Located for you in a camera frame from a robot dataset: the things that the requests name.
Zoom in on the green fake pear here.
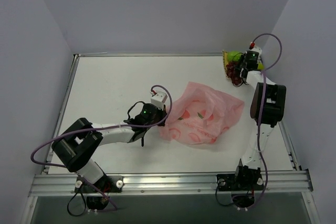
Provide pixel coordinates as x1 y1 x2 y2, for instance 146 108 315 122
257 62 264 71

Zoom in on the red fake grape bunch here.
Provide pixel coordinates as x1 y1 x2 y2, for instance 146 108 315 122
226 62 243 87

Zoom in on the pink plastic bag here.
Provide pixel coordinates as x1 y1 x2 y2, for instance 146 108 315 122
159 82 245 145

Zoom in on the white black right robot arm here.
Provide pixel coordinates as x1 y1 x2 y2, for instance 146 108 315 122
233 49 287 189

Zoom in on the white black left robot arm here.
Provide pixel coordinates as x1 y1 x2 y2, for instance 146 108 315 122
51 103 167 192

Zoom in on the yellow woven mat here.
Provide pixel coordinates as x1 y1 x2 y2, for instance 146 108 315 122
222 50 229 79

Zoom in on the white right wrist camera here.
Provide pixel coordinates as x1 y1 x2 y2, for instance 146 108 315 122
249 41 262 56

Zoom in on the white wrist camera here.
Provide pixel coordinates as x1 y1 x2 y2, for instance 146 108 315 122
249 41 262 56
151 92 167 110

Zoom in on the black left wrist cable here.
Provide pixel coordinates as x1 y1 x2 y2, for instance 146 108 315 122
123 100 146 125

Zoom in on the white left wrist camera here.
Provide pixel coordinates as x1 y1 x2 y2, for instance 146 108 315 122
151 92 167 110

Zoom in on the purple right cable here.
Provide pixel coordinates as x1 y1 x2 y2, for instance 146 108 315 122
230 33 283 206

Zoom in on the purple cable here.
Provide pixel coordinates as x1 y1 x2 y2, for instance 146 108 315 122
230 33 283 206
30 84 173 167

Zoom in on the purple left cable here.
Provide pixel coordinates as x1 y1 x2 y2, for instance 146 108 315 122
30 84 173 167

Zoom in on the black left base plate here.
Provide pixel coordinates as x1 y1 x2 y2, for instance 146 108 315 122
74 175 123 194

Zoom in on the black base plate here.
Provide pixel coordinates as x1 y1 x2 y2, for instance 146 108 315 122
216 173 264 191
74 175 123 194

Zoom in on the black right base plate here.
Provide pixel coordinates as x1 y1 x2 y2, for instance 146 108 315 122
216 173 264 191

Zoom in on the aluminium front rail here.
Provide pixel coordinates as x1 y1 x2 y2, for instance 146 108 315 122
28 170 313 197

